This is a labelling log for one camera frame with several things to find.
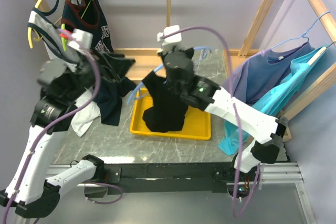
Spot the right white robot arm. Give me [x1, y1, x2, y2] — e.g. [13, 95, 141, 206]
[157, 49, 287, 181]

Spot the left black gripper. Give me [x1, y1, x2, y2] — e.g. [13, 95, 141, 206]
[64, 45, 136, 102]

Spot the light blue hanger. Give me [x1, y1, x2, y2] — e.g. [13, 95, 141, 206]
[127, 45, 213, 105]

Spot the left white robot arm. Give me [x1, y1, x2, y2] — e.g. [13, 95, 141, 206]
[1, 51, 135, 221]

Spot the wooden hanger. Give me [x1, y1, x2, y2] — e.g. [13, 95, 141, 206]
[307, 41, 335, 66]

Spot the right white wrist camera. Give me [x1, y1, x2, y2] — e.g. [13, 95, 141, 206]
[156, 25, 182, 53]

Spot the purple blue shirt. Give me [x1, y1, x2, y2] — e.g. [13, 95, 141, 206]
[222, 42, 314, 105]

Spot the wooden clothes rack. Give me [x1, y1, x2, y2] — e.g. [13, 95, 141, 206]
[222, 0, 336, 142]
[35, 0, 171, 82]

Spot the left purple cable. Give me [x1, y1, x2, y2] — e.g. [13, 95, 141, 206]
[2, 28, 124, 224]

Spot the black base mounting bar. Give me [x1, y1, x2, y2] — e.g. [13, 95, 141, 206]
[73, 162, 260, 196]

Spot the blue wire hanger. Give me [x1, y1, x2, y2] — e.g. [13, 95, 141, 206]
[270, 10, 331, 50]

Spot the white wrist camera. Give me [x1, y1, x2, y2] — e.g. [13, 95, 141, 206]
[156, 25, 182, 53]
[58, 28, 93, 53]

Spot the yellow hanger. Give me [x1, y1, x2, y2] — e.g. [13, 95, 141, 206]
[28, 0, 64, 48]

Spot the purple cable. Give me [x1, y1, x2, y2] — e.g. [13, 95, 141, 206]
[2, 28, 124, 224]
[161, 26, 263, 218]

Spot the green hanger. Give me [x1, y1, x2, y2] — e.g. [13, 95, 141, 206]
[60, 0, 92, 51]

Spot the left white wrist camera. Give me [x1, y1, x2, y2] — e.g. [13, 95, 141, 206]
[58, 28, 93, 53]

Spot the white tank top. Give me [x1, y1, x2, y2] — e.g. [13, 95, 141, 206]
[27, 0, 100, 137]

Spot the yellow plastic tray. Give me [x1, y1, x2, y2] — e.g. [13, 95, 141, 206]
[130, 87, 212, 141]

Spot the navy jersey tank top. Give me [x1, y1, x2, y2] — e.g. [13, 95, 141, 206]
[76, 0, 136, 126]

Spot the right wooden clothes rack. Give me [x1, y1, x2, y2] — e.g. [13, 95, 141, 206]
[222, 0, 336, 142]

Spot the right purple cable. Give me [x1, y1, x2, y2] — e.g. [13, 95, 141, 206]
[161, 26, 263, 218]

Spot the cyan shirt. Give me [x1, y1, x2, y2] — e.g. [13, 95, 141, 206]
[218, 44, 332, 155]

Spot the left wooden clothes rack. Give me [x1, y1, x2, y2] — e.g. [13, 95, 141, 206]
[35, 0, 171, 82]

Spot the black tank top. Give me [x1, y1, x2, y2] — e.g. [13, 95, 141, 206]
[141, 47, 196, 133]

